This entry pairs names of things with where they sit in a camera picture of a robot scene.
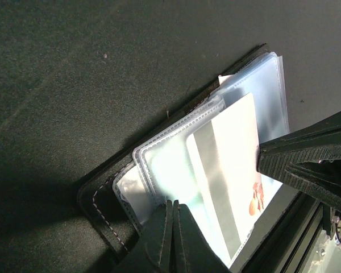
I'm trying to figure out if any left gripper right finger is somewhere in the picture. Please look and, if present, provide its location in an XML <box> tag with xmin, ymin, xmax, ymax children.
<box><xmin>174</xmin><ymin>200</ymin><xmax>230</xmax><ymax>272</ymax></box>

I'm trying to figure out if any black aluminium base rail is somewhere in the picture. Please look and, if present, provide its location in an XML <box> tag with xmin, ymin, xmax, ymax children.
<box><xmin>272</xmin><ymin>198</ymin><xmax>341</xmax><ymax>273</ymax></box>

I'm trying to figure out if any white card red pattern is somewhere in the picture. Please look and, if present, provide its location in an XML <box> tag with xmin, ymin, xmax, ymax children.
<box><xmin>186</xmin><ymin>93</ymin><xmax>264</xmax><ymax>264</ymax></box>

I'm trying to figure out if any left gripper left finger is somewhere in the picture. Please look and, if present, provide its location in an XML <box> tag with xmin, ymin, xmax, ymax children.
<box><xmin>112</xmin><ymin>200</ymin><xmax>173</xmax><ymax>273</ymax></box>

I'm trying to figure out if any black leather card holder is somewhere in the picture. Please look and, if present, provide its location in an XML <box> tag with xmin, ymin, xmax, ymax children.
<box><xmin>77</xmin><ymin>45</ymin><xmax>289</xmax><ymax>272</ymax></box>

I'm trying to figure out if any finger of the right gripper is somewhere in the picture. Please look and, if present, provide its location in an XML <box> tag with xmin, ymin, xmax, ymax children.
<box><xmin>257</xmin><ymin>111</ymin><xmax>341</xmax><ymax>212</ymax></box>

